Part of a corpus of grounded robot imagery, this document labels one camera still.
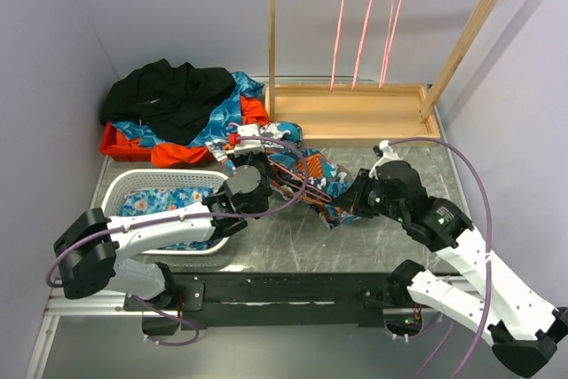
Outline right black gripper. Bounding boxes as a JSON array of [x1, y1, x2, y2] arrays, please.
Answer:
[[335, 167, 406, 222]]

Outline aluminium rail frame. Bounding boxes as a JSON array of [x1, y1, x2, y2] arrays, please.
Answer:
[[24, 112, 538, 379]]

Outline black garment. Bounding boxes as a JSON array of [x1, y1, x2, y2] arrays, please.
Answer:
[[99, 59, 236, 146]]

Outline orange garment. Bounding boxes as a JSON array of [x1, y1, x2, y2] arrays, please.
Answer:
[[99, 96, 270, 169]]

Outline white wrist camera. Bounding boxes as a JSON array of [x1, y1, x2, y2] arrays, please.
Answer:
[[226, 123, 264, 156], [368, 140, 399, 179]]

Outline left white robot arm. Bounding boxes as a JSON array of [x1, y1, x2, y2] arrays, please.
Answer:
[[53, 153, 272, 310]]

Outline purple cable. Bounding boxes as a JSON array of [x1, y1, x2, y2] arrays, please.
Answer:
[[45, 135, 312, 347], [390, 136, 493, 379]]

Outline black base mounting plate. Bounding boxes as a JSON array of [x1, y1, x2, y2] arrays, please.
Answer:
[[122, 272, 440, 336]]

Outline wooden hanger rack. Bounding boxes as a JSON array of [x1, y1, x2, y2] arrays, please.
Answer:
[[265, 0, 499, 146]]

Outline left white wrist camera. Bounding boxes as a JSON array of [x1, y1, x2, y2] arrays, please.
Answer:
[[226, 123, 264, 156]]

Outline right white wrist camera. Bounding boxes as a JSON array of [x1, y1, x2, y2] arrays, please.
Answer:
[[368, 140, 399, 179]]

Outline white laundry basket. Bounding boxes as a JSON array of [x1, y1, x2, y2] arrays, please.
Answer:
[[100, 169, 230, 257]]

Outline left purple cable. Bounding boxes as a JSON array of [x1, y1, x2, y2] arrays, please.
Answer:
[[45, 135, 312, 347]]

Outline blue orange patterned shorts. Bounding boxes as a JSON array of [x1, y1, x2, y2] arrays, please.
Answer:
[[207, 120, 363, 232]]

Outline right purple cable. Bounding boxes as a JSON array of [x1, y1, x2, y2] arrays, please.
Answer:
[[390, 136, 493, 379]]

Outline blue floral garment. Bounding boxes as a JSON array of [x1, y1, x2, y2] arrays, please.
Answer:
[[118, 186, 214, 251]]

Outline pink wire hanger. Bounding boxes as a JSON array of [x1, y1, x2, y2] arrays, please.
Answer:
[[379, 0, 403, 88], [351, 0, 374, 90], [329, 0, 346, 92], [223, 128, 309, 200]]

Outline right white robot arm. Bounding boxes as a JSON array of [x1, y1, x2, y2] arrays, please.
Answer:
[[336, 161, 567, 378]]

